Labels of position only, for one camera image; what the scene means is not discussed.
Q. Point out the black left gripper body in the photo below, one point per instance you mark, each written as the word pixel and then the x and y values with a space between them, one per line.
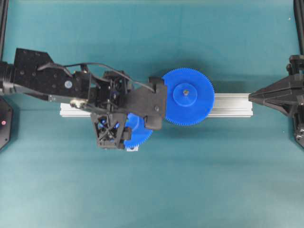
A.
pixel 114 97

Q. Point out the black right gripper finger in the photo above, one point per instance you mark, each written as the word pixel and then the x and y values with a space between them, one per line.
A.
pixel 287 110
pixel 288 82

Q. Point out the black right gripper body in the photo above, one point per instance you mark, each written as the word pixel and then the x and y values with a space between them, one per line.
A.
pixel 295 70

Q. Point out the small blue plastic gear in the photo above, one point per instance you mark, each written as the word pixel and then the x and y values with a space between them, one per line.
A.
pixel 139 133

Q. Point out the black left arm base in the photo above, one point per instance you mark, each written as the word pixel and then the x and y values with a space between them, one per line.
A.
pixel 6 115

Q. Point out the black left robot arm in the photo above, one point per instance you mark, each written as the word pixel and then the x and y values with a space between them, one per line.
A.
pixel 35 74

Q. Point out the large blue plastic gear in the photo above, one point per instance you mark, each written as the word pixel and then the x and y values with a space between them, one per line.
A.
pixel 190 96

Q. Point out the teal table mat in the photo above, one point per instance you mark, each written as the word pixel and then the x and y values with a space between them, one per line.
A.
pixel 220 173

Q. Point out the silver aluminium extrusion rail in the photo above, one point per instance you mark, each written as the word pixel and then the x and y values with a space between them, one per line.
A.
pixel 226 105

